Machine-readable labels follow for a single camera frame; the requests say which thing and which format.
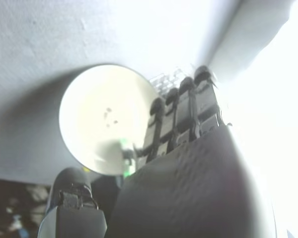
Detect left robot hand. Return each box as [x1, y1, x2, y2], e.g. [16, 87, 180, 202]
[38, 65, 276, 238]

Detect silver wire dish rack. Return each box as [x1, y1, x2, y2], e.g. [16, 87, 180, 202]
[149, 65, 197, 95]

